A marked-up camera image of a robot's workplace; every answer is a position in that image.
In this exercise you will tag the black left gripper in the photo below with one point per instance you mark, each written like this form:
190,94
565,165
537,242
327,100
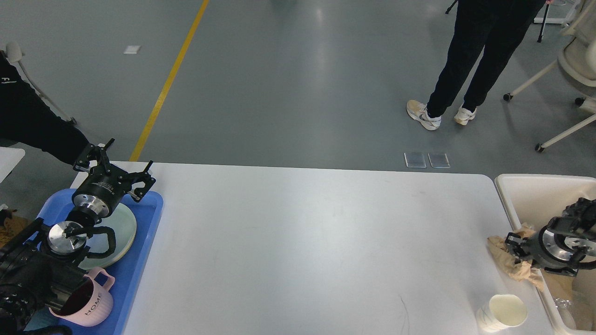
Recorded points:
102,191

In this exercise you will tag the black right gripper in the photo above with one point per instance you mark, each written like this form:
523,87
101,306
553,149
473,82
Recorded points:
544,249

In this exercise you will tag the brown paper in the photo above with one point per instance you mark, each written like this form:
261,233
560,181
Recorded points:
513,267

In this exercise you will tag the light green plate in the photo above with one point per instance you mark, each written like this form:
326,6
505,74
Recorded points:
123,223

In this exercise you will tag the white paper cup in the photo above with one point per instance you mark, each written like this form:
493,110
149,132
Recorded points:
501,312

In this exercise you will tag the pink mug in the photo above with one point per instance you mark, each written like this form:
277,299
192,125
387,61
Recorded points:
91,303

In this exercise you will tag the brown paper bag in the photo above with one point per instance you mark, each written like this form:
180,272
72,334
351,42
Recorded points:
560,286

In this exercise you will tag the clear plastic wrap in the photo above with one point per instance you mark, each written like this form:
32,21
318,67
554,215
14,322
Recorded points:
573,315

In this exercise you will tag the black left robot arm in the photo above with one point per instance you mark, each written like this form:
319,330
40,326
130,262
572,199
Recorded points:
40,265

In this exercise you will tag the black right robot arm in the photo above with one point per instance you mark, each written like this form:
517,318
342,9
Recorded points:
577,225

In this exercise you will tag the white plastic bin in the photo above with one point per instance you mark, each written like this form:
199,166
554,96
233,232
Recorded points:
530,201

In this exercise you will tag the blue plastic tray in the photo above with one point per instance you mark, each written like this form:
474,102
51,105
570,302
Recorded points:
127,272

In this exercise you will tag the person in black clothes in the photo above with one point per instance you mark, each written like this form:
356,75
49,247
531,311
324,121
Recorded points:
26,119

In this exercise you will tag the clear floor plate right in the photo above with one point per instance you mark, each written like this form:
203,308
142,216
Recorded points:
439,160

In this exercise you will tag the clear floor plate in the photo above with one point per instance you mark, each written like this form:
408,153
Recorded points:
439,160
415,160

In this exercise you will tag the clear floor plate left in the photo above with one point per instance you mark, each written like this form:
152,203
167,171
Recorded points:
415,160

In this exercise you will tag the white office chair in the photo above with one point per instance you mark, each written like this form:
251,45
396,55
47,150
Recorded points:
577,63

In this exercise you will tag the black tripod stand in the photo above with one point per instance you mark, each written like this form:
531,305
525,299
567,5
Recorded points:
542,21

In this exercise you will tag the person in dark trousers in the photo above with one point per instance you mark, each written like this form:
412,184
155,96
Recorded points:
486,34

